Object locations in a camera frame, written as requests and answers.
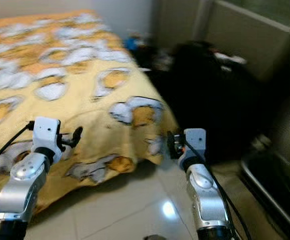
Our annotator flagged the small blue object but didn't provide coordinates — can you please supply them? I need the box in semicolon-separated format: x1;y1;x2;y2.
125;34;140;51

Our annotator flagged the frosted glass window panel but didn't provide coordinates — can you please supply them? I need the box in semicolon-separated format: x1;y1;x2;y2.
205;0;290;81

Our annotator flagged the black metal frame chair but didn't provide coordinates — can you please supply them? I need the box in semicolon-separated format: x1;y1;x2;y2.
239;145;290;236

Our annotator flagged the white wrapped suitcase handle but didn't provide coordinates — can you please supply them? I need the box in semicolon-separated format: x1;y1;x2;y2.
215;51;248;65

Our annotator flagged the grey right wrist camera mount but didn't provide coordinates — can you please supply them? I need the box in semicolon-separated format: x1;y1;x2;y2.
183;128;208;168

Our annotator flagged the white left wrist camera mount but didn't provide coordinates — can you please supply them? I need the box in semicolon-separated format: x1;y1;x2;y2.
32;116;62;163

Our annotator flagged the large black suitcase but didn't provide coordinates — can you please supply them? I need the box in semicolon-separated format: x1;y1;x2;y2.
165;41;280;161

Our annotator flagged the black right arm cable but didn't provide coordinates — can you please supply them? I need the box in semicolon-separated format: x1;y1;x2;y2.
182;140;253;240

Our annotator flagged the yellow cartoon print blanket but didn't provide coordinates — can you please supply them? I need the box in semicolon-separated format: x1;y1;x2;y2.
0;10;180;221

